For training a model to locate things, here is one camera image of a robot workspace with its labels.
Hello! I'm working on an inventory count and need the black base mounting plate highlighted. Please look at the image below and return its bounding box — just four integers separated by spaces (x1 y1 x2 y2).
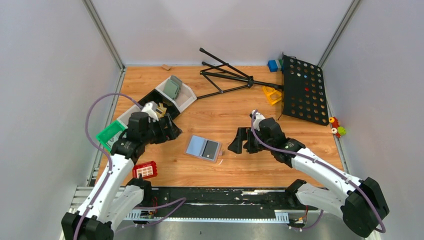
137 186 317 220

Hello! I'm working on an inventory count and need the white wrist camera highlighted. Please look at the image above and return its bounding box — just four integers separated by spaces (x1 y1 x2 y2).
251 109 265 126
141 101 159 122

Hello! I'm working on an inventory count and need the green white toy piece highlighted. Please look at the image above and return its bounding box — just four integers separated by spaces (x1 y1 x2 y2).
331 126 347 138

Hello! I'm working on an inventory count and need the black folding tripod stand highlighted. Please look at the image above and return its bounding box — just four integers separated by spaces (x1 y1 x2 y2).
197 47 285 100

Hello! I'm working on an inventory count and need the black VIP credit card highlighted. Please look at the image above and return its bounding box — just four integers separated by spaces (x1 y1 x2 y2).
200 140 220 162

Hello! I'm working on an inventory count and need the white bin near green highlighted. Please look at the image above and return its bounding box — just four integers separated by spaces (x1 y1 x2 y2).
116 104 141 128

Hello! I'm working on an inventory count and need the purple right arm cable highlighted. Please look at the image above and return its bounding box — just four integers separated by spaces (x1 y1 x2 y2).
250 109 387 234

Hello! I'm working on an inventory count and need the white slotted cable duct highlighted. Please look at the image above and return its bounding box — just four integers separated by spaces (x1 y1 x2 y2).
124 208 290 224

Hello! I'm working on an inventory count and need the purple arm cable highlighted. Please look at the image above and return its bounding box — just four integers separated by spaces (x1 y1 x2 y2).
250 109 387 234
72 93 187 240

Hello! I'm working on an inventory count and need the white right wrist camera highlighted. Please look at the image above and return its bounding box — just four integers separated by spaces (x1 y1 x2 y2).
251 109 265 126

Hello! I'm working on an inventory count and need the grey green pouch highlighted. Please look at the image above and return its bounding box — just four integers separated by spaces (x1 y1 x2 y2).
163 75 183 100

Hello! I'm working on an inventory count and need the green plastic bin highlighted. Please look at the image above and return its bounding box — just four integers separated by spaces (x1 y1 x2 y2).
96 120 127 152

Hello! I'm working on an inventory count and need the black plastic bin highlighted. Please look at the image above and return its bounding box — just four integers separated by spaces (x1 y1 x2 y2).
138 89 180 120

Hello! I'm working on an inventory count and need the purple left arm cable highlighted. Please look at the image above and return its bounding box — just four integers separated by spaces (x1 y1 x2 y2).
72 93 187 240

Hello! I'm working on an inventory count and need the white bin far end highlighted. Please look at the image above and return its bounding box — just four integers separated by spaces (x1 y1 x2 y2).
154 76 198 113

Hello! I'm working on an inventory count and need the clear packet in green bin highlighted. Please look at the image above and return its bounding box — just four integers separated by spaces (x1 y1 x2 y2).
106 131 122 149

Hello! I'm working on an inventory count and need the black perforated music tray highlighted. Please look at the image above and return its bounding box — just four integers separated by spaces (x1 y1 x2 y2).
281 53 329 126

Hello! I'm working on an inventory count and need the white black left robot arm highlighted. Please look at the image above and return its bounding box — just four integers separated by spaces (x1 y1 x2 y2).
61 111 182 240

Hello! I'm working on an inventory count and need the small wooden block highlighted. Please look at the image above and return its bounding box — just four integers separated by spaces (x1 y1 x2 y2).
161 64 172 71

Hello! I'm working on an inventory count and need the red yellow toy piece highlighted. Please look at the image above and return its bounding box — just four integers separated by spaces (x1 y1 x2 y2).
328 116 341 129

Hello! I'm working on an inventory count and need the yellow toy frame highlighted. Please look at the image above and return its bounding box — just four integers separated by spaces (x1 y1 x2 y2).
262 86 282 106

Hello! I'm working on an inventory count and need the blue toy block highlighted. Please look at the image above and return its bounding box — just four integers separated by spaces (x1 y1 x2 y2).
267 59 283 73

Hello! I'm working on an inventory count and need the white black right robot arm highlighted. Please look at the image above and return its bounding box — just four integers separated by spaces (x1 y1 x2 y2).
228 114 390 238

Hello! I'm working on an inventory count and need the tan black item in bin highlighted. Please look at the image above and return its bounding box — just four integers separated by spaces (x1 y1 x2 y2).
155 102 167 118

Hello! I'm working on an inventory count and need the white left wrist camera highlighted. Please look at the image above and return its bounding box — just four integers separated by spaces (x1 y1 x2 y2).
141 101 159 122

